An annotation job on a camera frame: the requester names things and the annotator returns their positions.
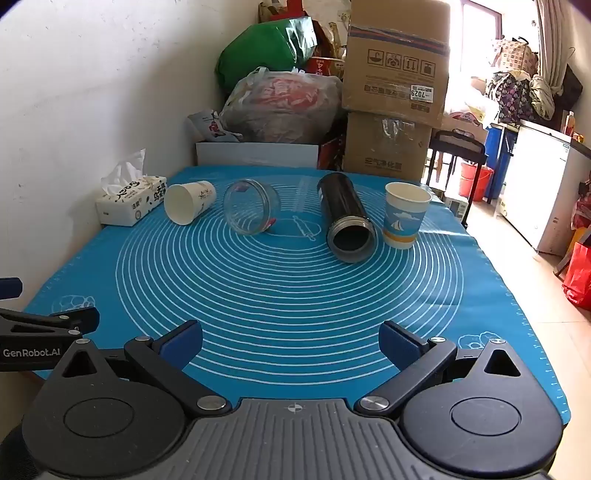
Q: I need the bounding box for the black chair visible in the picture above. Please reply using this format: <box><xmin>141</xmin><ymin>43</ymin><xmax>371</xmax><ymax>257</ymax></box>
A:
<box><xmin>427</xmin><ymin>130</ymin><xmax>488</xmax><ymax>204</ymax></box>

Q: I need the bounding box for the white flat box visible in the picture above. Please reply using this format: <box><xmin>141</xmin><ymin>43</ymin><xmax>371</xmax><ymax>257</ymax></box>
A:
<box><xmin>195</xmin><ymin>141</ymin><xmax>320</xmax><ymax>169</ymax></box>

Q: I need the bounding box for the green plastic bag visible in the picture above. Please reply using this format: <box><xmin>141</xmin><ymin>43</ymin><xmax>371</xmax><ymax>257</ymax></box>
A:
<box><xmin>216</xmin><ymin>17</ymin><xmax>319</xmax><ymax>93</ymax></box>

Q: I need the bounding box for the black thermos cup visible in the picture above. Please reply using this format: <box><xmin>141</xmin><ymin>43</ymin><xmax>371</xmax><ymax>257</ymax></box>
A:
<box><xmin>317</xmin><ymin>172</ymin><xmax>376</xmax><ymax>264</ymax></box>

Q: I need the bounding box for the blue silicone baking mat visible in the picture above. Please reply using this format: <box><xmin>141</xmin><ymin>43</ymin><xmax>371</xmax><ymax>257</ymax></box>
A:
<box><xmin>21</xmin><ymin>165</ymin><xmax>571</xmax><ymax>425</ymax></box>

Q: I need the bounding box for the red gift box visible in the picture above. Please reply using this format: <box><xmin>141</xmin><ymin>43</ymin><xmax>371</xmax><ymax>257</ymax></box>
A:
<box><xmin>305</xmin><ymin>56</ymin><xmax>347</xmax><ymax>83</ymax></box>

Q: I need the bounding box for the blue barrel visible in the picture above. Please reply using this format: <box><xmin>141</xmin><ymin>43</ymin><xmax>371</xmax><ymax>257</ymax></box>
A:
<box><xmin>485</xmin><ymin>124</ymin><xmax>515</xmax><ymax>199</ymax></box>

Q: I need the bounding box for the large cardboard box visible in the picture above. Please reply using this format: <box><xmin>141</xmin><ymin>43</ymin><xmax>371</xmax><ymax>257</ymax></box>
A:
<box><xmin>342</xmin><ymin>0</ymin><xmax>452</xmax><ymax>129</ymax></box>

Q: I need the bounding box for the checkered storage bag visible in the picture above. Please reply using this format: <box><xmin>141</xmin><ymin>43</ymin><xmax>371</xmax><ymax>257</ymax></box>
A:
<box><xmin>489</xmin><ymin>37</ymin><xmax>539</xmax><ymax>77</ymax></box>

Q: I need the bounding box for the red bucket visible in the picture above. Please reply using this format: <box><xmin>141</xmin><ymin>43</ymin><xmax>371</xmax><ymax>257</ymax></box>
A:
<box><xmin>460</xmin><ymin>162</ymin><xmax>495</xmax><ymax>201</ymax></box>

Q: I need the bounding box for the white printed packet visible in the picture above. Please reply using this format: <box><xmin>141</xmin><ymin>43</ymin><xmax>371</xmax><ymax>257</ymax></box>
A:
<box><xmin>187</xmin><ymin>110</ymin><xmax>243</xmax><ymax>144</ymax></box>

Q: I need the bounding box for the dark floral bag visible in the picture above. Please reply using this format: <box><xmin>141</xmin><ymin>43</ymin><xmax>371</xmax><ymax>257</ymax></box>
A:
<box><xmin>485</xmin><ymin>73</ymin><xmax>536</xmax><ymax>123</ymax></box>

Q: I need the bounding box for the small cardboard box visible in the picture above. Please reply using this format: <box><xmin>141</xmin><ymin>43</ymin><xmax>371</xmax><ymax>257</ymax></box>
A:
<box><xmin>342</xmin><ymin>111</ymin><xmax>434</xmax><ymax>183</ymax></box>

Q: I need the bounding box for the translucent plastic bag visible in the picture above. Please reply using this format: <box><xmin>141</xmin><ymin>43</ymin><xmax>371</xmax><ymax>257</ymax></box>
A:
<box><xmin>219</xmin><ymin>67</ymin><xmax>345</xmax><ymax>145</ymax></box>

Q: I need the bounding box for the red shopping bag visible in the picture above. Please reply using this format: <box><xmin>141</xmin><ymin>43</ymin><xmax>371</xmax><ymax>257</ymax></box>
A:
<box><xmin>561</xmin><ymin>242</ymin><xmax>591</xmax><ymax>311</ymax></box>

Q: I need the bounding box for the red carton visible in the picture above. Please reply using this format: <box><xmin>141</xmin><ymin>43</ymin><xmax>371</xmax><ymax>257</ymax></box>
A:
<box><xmin>318</xmin><ymin>136</ymin><xmax>347</xmax><ymax>171</ymax></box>

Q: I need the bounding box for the clear glass jar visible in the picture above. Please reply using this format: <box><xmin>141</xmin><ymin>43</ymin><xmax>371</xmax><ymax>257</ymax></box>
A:
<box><xmin>223</xmin><ymin>179</ymin><xmax>281</xmax><ymax>237</ymax></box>

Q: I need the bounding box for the white paper cup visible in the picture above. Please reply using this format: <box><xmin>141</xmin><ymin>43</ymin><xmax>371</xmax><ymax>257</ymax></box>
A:
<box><xmin>164</xmin><ymin>180</ymin><xmax>218</xmax><ymax>226</ymax></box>

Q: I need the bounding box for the beige curtain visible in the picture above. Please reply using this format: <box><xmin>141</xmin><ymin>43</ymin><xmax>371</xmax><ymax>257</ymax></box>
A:
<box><xmin>536</xmin><ymin>0</ymin><xmax>578</xmax><ymax>93</ymax></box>

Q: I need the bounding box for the white chest freezer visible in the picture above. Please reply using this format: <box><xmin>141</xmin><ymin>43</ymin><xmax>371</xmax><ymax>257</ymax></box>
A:
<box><xmin>498</xmin><ymin>120</ymin><xmax>591</xmax><ymax>254</ymax></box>

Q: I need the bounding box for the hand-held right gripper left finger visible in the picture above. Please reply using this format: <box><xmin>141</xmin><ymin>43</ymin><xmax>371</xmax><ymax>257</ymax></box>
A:
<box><xmin>58</xmin><ymin>320</ymin><xmax>233</xmax><ymax>414</ymax></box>

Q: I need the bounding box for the white tissue pack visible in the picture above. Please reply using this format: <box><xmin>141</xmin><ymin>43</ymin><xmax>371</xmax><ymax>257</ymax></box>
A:
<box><xmin>95</xmin><ymin>148</ymin><xmax>168</xmax><ymax>228</ymax></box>

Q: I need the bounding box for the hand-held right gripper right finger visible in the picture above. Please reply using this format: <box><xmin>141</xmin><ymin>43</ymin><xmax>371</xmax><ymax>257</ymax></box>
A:
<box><xmin>353</xmin><ymin>320</ymin><xmax>527</xmax><ymax>414</ymax></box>

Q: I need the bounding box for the blue sailboat paper cup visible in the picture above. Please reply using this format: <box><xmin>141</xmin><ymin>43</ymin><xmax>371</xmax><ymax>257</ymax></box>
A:
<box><xmin>382</xmin><ymin>181</ymin><xmax>433</xmax><ymax>250</ymax></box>

